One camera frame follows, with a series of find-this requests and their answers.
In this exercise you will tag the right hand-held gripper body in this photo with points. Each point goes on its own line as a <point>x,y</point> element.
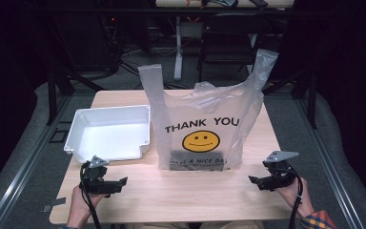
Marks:
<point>279,175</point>

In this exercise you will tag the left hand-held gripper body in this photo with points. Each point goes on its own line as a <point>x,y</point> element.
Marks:
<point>93,183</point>

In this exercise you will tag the clear smiley plastic bag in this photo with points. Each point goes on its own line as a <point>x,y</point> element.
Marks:
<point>203,108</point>

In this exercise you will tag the person's left hand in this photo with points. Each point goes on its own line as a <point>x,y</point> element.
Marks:
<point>81,206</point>

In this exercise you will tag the person's right hand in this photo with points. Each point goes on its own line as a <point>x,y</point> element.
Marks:
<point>298,197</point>

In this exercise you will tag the grey tape strip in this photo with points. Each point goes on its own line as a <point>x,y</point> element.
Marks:
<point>55,203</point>

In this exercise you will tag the white plastic tray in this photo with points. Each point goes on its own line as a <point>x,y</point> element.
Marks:
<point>111,136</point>

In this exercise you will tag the black metal stand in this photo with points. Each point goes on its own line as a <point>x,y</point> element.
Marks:
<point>312,101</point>
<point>52,92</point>

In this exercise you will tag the white desk leg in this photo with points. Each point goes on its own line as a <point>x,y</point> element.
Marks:
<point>178,47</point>

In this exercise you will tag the black folding chair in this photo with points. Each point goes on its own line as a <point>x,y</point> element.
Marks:
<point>228,35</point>

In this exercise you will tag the light wooden desk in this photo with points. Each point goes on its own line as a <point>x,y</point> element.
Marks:
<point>276,3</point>

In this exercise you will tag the aluminium rail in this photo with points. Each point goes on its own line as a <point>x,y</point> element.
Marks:
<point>330,171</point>
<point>19,178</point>

